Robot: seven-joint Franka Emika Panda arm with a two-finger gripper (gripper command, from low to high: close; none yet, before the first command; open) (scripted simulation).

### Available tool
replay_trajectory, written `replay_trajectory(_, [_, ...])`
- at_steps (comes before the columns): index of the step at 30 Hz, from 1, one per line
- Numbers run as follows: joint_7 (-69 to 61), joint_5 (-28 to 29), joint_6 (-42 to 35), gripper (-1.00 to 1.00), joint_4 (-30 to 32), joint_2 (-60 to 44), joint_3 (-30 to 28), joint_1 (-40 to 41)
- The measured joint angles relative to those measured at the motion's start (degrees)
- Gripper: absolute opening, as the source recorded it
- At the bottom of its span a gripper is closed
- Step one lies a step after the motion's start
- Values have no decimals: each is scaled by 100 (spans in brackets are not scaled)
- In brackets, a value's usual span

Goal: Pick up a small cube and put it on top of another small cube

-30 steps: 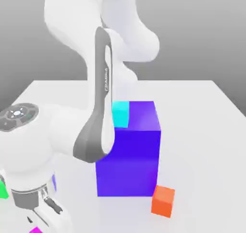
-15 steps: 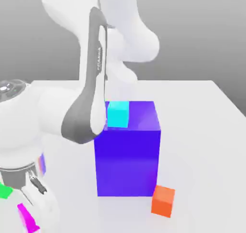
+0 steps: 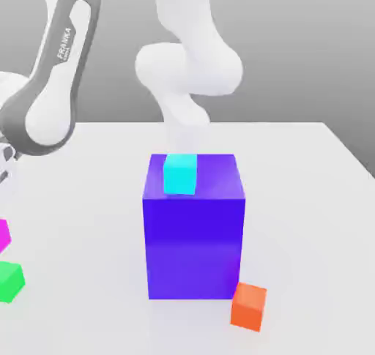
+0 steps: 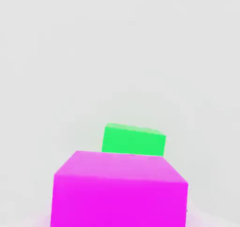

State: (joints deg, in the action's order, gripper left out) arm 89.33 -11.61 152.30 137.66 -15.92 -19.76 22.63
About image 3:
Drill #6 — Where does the small magenta cube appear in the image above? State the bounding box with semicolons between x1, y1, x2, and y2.
0;218;12;255

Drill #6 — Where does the small orange cube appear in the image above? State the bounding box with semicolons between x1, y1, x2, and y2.
229;282;268;333

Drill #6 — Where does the small cyan cube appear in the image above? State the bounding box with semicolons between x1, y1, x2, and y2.
163;153;198;196

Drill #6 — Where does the large blue-violet box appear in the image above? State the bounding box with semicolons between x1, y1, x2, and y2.
142;153;246;301

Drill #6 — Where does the small green cube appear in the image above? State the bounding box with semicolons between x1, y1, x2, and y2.
0;261;26;304

